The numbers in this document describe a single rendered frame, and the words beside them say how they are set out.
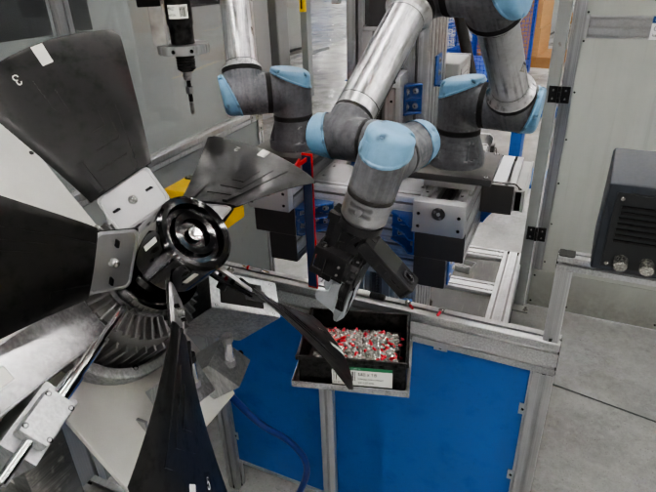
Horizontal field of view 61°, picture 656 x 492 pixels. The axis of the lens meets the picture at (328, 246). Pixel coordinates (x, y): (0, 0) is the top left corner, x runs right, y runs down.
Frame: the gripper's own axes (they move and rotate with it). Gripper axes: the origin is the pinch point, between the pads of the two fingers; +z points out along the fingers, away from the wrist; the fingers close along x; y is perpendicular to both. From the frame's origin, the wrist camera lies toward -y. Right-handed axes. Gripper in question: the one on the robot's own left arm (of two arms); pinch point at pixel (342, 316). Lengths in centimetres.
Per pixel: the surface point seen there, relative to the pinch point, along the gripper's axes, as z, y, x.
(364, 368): 12.0, -6.8, -3.6
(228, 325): 9.0, 18.0, 6.3
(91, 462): 53, 37, 19
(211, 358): 9.1, 15.9, 14.8
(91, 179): -18.9, 37.1, 20.3
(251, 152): -15.1, 29.9, -12.8
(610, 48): -32, -29, -169
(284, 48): 155, 316, -608
